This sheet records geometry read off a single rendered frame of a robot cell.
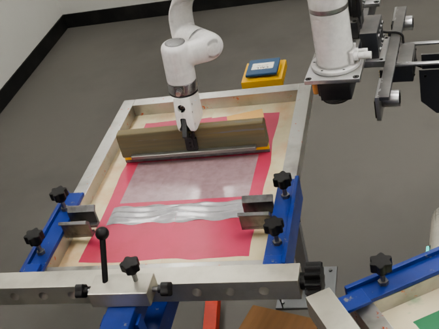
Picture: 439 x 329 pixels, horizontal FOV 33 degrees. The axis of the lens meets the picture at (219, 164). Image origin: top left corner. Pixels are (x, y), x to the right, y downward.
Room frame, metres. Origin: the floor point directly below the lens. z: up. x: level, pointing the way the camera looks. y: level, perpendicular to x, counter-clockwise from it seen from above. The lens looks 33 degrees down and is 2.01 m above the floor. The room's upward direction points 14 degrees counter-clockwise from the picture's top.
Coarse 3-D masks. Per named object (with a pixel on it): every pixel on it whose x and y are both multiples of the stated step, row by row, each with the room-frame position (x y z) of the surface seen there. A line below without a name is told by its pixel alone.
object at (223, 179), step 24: (216, 120) 1.86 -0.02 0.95; (216, 168) 1.62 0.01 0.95; (240, 168) 1.59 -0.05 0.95; (264, 168) 1.56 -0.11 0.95; (192, 192) 1.54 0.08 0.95; (216, 192) 1.51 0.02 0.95; (240, 192) 1.49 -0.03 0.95; (192, 240) 1.35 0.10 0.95; (216, 240) 1.33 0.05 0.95; (240, 240) 1.31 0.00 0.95
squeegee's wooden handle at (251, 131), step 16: (144, 128) 1.74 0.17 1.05; (160, 128) 1.72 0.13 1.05; (176, 128) 1.70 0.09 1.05; (208, 128) 1.67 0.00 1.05; (224, 128) 1.65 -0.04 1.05; (240, 128) 1.64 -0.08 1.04; (256, 128) 1.63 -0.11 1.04; (128, 144) 1.74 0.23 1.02; (144, 144) 1.72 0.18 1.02; (160, 144) 1.71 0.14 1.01; (176, 144) 1.70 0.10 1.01; (208, 144) 1.67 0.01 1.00; (224, 144) 1.65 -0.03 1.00; (240, 144) 1.64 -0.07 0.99; (256, 144) 1.63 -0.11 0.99
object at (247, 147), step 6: (180, 150) 1.69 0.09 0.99; (186, 150) 1.69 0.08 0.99; (198, 150) 1.67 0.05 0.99; (204, 150) 1.66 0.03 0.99; (210, 150) 1.66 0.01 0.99; (216, 150) 1.65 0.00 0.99; (222, 150) 1.64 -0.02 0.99; (228, 150) 1.64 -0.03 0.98; (234, 150) 1.63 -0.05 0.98; (240, 150) 1.63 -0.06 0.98; (246, 150) 1.62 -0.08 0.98; (252, 150) 1.62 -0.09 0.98; (132, 156) 1.73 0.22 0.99; (138, 156) 1.72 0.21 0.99; (144, 156) 1.71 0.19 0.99; (150, 156) 1.71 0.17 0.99; (156, 156) 1.70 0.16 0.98; (162, 156) 1.70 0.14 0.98; (168, 156) 1.69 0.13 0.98; (174, 156) 1.69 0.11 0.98
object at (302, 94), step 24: (216, 96) 1.94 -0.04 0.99; (240, 96) 1.91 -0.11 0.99; (264, 96) 1.89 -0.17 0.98; (288, 96) 1.86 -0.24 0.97; (312, 96) 1.85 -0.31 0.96; (120, 120) 1.94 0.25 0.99; (288, 144) 1.59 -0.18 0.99; (96, 168) 1.71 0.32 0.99; (288, 168) 1.48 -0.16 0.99; (96, 192) 1.65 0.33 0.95; (48, 264) 1.35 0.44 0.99; (144, 264) 1.26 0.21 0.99; (168, 264) 1.24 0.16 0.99; (192, 264) 1.22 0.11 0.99; (216, 264) 1.20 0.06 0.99; (240, 264) 1.18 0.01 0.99
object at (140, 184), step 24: (144, 168) 1.70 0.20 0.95; (168, 168) 1.68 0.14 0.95; (192, 168) 1.65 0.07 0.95; (120, 192) 1.62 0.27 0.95; (144, 192) 1.59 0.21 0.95; (168, 192) 1.57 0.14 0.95; (96, 240) 1.44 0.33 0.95; (120, 240) 1.42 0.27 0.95; (144, 240) 1.39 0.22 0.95; (168, 240) 1.37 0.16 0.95
